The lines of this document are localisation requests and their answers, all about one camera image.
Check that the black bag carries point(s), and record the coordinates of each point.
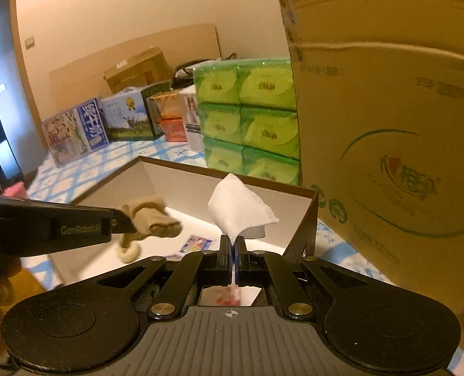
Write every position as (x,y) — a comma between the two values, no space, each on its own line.
(188,72)

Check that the small blue printed packet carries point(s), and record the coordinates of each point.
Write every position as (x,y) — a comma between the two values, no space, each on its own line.
(196,243)

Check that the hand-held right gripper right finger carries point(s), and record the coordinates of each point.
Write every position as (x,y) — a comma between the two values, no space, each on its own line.
(244,260)

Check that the white box with figure print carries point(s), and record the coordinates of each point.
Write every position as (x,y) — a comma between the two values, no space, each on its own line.
(190,117)

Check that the green meadow milk carton box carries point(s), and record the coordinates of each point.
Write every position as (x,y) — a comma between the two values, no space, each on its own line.
(130,117)

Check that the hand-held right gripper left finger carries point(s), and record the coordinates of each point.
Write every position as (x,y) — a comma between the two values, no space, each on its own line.
(224,260)

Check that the stack of green tissue packs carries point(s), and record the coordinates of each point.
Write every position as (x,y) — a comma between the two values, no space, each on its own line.
(251,117)

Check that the large printed cardboard box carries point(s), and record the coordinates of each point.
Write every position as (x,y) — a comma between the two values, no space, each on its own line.
(392,125)

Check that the wall light switch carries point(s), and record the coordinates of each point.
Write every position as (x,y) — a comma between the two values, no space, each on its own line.
(29,43)

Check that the white cloth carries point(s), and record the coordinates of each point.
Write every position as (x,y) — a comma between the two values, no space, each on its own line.
(241,207)

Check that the wooden headboard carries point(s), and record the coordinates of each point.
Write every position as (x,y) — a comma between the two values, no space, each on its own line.
(98,70)

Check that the brown cardboard box white inside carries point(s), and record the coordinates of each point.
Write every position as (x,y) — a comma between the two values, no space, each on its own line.
(177,188)

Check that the red orange snack box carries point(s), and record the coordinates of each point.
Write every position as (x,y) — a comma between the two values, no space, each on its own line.
(174,131)

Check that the beige sock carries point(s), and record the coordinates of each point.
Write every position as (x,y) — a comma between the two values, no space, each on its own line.
(153,219)

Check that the pink patterned packet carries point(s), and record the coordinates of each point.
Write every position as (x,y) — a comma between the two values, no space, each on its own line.
(228,297)

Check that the pink patterned cup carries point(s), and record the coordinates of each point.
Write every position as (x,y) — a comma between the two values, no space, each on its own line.
(14,190)

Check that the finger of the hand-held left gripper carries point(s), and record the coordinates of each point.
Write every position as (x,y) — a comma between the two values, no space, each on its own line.
(123,221)

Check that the plain brown cardboard box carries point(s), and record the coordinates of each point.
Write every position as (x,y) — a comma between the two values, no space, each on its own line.
(138,70)

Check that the blue white milk carton box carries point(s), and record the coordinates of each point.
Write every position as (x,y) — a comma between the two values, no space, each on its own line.
(79,133)

